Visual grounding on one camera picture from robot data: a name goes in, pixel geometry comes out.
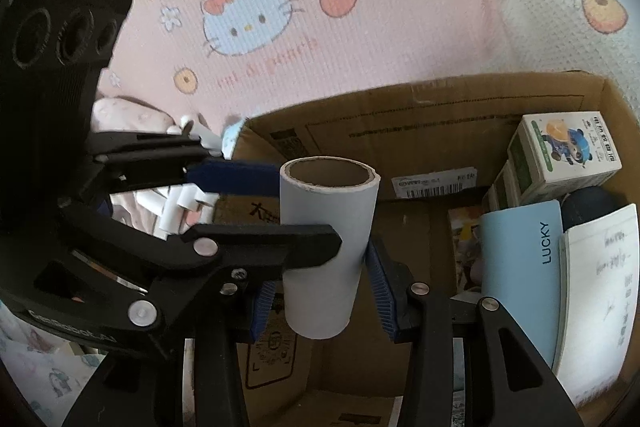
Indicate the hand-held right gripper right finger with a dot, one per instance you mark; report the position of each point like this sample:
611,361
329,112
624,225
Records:
382,297

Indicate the white cardboard tube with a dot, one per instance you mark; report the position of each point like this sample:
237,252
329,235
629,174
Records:
325,207

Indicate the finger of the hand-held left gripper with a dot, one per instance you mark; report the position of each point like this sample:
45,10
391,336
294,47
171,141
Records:
300,244
235,179

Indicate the pink floral pillow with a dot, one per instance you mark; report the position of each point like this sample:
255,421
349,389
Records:
125,114

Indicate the dark blue round object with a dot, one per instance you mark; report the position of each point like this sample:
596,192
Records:
590,207

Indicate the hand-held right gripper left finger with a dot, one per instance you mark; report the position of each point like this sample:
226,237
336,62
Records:
262,312

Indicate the brown cardboard box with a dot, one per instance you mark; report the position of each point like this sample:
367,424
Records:
425,127

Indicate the pile of white tubes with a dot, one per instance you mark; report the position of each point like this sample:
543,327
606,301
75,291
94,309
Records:
175,212

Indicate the pink cartoon printed mat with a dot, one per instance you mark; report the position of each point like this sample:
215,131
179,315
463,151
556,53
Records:
400,32

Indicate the colourful printed packet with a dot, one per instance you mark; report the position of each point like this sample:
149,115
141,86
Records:
465,247

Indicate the green white carton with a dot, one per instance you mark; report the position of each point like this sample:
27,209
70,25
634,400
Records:
490,199
507,187
565,157

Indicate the white paper notebook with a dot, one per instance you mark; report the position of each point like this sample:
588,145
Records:
600,297

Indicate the cream printed blanket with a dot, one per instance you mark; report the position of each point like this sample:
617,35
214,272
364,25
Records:
550,7

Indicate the light blue wipes packet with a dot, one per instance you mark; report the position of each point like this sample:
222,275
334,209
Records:
231,137

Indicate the white shipping label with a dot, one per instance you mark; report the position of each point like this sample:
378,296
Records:
432,183

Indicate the white cartoon printed sheet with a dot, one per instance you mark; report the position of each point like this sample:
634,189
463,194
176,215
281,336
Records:
45,382

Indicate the light blue notebook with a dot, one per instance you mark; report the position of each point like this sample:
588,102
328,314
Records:
520,287

